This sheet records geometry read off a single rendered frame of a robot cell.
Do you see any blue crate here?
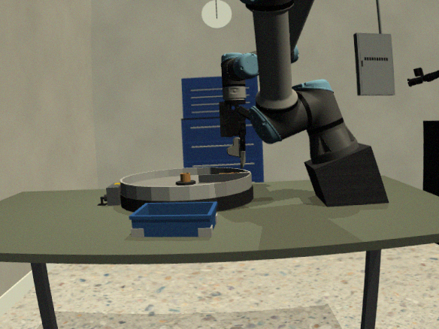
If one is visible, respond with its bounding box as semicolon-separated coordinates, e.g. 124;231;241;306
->
129;201;218;237

